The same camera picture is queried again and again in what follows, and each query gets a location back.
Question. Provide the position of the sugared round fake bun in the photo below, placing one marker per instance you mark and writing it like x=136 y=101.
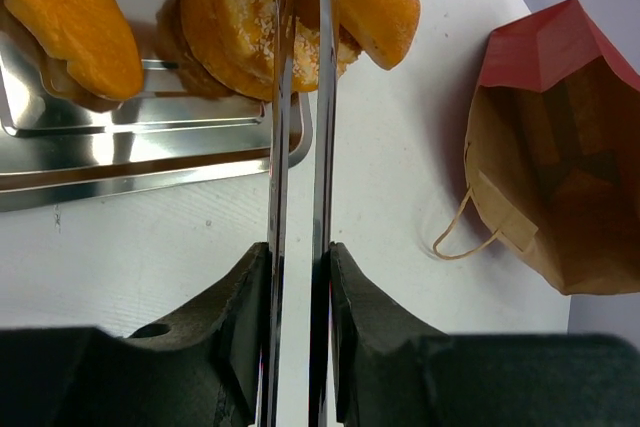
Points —
x=234 y=40

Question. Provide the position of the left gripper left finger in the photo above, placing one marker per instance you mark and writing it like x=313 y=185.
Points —
x=196 y=366

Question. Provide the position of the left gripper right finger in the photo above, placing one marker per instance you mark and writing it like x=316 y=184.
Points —
x=393 y=369

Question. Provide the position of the stainless steel tray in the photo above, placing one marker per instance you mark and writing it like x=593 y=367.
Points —
x=60 y=143

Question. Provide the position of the red brown paper bag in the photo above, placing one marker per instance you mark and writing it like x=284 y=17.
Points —
x=551 y=155

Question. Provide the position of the metal tongs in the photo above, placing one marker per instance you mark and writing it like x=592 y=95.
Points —
x=296 y=343

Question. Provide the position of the long orange fake loaf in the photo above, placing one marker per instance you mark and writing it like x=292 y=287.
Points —
x=92 y=37

